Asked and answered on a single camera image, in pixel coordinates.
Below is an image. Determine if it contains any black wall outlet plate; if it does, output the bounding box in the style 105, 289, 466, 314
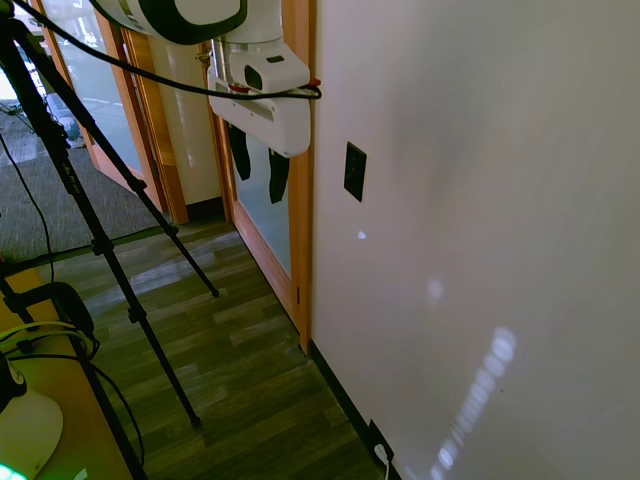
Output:
367, 418, 396, 464

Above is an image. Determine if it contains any black clamp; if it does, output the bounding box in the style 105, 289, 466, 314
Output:
0, 273, 96, 346

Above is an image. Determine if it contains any wooden door frame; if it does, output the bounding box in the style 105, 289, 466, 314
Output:
94, 9, 190, 225

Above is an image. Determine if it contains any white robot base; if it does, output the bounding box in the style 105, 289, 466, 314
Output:
0, 389, 65, 480

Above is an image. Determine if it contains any black camera tripod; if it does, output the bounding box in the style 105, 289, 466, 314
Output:
0, 8, 221, 480

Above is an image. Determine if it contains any black wall light switch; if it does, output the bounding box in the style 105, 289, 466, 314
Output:
343, 141, 368, 203

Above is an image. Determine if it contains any white plug with cord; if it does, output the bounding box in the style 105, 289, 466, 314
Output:
373, 443, 401, 480

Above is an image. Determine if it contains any grey carpet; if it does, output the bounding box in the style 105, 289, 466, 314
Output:
0, 99, 174, 264

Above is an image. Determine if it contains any thin black cable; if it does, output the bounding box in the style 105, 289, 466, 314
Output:
0, 133, 56, 281

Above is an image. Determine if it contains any wooden framed glass panel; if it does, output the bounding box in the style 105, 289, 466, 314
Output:
30, 0, 151, 191

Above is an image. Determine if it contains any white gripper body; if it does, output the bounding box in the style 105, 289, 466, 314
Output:
206, 74, 312, 158

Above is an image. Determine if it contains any wooden table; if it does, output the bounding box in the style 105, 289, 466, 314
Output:
0, 264, 132, 480

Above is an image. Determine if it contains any wooden glass door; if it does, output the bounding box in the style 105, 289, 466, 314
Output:
201, 39, 312, 354

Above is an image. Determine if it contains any black baseboard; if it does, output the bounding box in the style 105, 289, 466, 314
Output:
308, 339, 401, 480

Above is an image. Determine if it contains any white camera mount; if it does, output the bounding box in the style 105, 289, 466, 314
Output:
212, 38, 310, 95

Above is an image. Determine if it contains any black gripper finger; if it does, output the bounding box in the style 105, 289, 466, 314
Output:
228, 122, 252, 182
267, 147, 291, 205

